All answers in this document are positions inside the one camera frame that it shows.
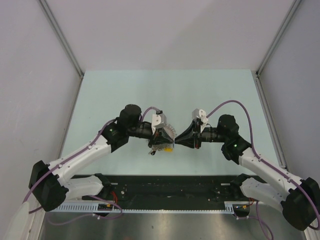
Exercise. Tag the yellow key tag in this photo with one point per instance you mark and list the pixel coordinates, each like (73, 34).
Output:
(168, 149)

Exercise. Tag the right aluminium frame post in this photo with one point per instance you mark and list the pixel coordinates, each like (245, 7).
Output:
(279, 35)

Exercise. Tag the left aluminium frame post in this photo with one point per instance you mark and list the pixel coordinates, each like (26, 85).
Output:
(49, 15)

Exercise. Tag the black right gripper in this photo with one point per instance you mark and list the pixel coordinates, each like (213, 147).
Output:
(192, 137)

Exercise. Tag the aluminium frame post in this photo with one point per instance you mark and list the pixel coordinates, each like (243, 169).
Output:
(49, 15)
(279, 35)

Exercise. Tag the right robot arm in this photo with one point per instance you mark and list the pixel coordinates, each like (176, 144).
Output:
(296, 198)

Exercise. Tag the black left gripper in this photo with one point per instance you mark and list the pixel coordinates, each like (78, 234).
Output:
(160, 137)

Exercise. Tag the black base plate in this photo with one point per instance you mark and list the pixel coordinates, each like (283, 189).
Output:
(214, 187)

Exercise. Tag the white slotted cable duct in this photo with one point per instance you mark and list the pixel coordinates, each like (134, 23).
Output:
(207, 207)

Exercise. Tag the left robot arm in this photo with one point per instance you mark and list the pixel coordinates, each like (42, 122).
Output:
(53, 183)

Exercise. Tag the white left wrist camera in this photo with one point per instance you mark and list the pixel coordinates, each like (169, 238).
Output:
(158, 121)

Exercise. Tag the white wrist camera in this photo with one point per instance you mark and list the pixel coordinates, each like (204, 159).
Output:
(200, 114)
(158, 121)

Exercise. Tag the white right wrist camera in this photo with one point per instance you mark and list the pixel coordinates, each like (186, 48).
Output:
(200, 114)

